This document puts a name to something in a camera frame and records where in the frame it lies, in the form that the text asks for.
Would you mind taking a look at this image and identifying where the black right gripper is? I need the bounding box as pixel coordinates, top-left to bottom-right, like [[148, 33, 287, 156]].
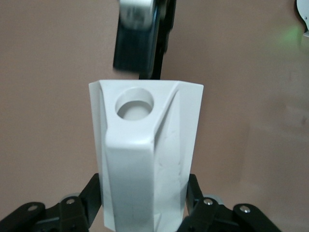
[[139, 0, 178, 80]]

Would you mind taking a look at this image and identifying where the brown table cover sheet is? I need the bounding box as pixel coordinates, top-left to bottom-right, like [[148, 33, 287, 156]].
[[0, 0, 309, 232]]

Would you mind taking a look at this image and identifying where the white faceted cup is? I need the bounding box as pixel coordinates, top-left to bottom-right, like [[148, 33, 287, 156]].
[[88, 78, 205, 232]]

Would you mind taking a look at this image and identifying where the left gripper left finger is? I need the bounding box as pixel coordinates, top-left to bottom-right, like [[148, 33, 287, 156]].
[[0, 173, 104, 232]]

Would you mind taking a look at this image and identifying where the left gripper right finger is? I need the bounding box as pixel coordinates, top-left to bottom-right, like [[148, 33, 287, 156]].
[[178, 173, 283, 232]]

